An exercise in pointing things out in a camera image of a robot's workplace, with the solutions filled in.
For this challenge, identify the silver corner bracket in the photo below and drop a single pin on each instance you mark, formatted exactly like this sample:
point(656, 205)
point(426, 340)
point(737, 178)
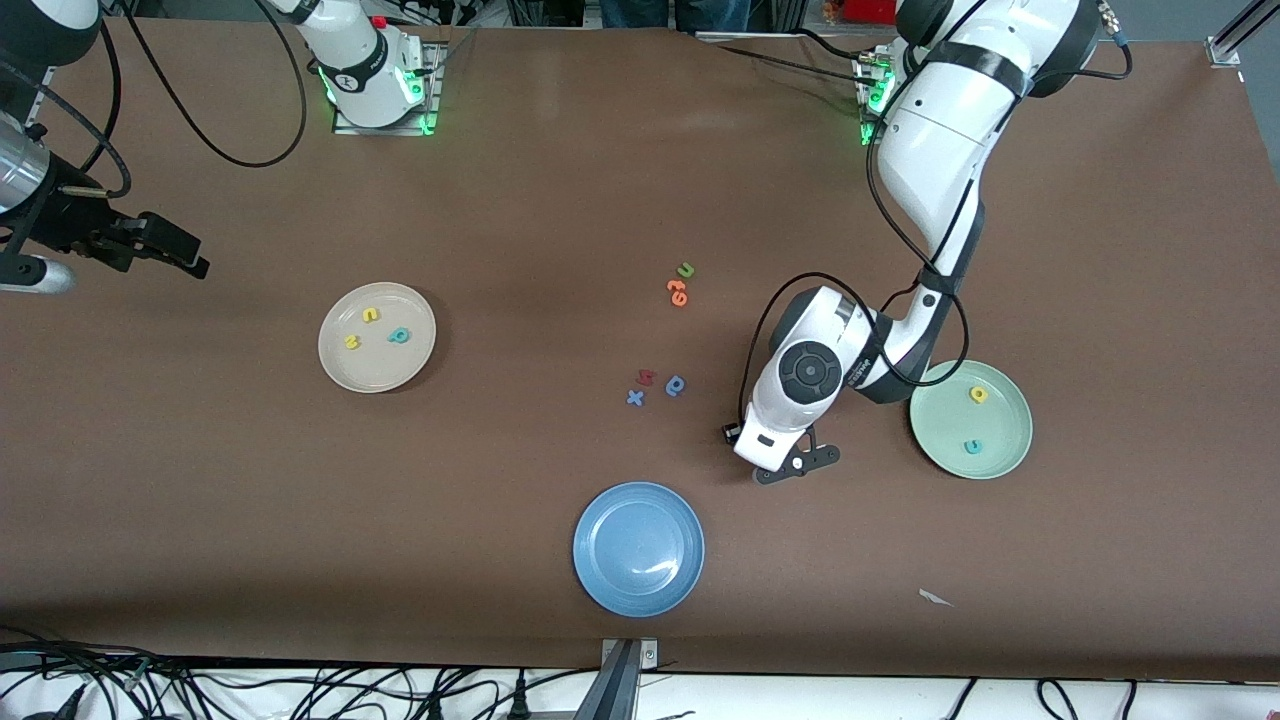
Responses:
point(648, 655)

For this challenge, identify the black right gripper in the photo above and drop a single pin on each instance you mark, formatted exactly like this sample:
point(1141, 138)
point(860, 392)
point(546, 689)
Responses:
point(68, 222)

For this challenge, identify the aluminium corner profile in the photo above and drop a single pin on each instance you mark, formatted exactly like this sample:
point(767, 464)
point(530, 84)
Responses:
point(1240, 25)

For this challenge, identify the brown table cover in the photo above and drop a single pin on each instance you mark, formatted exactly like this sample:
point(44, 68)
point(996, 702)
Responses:
point(200, 500)

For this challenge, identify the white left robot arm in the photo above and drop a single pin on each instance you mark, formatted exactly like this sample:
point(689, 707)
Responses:
point(940, 130)

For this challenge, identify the blue foam letter q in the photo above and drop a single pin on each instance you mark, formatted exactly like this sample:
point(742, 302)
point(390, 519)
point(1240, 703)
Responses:
point(679, 388)

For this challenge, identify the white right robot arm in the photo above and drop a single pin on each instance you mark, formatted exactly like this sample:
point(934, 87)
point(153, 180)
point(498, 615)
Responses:
point(360, 60)

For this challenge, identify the blue plate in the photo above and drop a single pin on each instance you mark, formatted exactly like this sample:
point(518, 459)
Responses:
point(638, 549)

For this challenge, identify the dark aluminium frame post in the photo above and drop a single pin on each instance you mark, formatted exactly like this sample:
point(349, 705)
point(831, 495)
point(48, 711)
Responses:
point(612, 690)

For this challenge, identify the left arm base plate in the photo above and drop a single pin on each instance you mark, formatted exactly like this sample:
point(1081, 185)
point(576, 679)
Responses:
point(868, 100)

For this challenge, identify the light green plate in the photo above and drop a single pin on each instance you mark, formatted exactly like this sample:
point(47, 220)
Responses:
point(985, 430)

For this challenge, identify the person in blue jeans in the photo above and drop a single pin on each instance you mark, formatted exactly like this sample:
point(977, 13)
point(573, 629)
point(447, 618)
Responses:
point(640, 10)

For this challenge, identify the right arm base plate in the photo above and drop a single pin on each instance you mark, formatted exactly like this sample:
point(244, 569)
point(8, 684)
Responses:
point(425, 100)

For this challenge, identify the beige brown plate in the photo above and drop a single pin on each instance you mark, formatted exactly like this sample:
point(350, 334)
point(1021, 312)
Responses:
point(377, 370)

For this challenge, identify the white paper scrap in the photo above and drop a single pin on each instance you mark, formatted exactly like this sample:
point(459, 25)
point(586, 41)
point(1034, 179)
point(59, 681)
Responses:
point(935, 598)

